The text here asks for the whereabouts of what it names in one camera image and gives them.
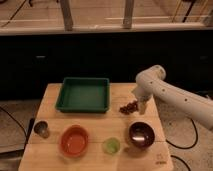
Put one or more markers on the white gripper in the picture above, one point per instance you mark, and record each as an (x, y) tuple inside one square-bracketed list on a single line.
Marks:
[(142, 96)]

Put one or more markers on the dark red grape bunch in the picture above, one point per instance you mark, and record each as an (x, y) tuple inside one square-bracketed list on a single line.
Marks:
[(129, 108)]

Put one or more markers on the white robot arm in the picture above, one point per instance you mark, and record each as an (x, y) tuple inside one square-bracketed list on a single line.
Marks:
[(151, 82)]

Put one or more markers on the dark purple bowl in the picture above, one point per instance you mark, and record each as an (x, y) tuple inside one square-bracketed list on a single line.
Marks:
[(141, 135)]

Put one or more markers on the red bowl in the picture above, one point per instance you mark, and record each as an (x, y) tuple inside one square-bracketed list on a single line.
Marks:
[(73, 142)]

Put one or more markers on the green cup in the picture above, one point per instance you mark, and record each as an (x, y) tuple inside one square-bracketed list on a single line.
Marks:
[(111, 146)]

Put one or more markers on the green square tray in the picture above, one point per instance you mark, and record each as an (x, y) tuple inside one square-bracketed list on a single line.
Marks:
[(84, 95)]

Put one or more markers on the grey metal cup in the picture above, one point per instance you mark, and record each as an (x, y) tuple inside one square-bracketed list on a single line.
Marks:
[(41, 128)]

